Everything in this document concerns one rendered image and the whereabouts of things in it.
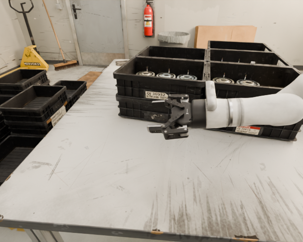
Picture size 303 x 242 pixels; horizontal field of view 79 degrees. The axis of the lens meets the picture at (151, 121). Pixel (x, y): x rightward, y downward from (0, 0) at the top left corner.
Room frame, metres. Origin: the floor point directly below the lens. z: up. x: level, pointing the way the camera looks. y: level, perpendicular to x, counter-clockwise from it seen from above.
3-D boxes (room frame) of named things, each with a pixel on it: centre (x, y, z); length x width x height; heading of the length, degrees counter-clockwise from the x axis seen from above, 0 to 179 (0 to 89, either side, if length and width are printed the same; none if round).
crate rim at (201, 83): (0.88, -0.06, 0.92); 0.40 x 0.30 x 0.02; 75
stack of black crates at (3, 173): (0.86, 0.90, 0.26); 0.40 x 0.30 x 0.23; 175
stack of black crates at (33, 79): (1.69, 1.24, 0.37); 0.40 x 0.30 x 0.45; 176
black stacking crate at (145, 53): (1.17, -0.13, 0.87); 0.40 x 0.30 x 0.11; 75
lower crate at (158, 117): (0.88, -0.06, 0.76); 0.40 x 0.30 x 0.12; 75
